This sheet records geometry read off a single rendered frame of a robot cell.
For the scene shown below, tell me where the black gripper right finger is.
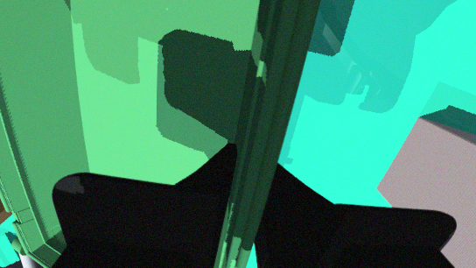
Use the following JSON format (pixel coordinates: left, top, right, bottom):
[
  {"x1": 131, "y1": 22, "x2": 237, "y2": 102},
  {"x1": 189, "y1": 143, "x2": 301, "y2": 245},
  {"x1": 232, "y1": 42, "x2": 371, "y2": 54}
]
[{"x1": 254, "y1": 163, "x2": 457, "y2": 268}]

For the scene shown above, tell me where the tan rectangular block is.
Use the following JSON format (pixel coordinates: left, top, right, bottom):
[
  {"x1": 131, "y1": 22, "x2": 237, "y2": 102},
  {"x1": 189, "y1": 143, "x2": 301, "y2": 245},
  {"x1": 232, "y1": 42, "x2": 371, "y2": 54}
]
[{"x1": 0, "y1": 198, "x2": 13, "y2": 225}]

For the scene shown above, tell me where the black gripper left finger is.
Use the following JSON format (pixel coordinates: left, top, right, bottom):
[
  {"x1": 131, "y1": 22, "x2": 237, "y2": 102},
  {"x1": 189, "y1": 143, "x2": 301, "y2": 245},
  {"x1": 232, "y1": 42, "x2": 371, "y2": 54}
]
[{"x1": 52, "y1": 143, "x2": 237, "y2": 268}]

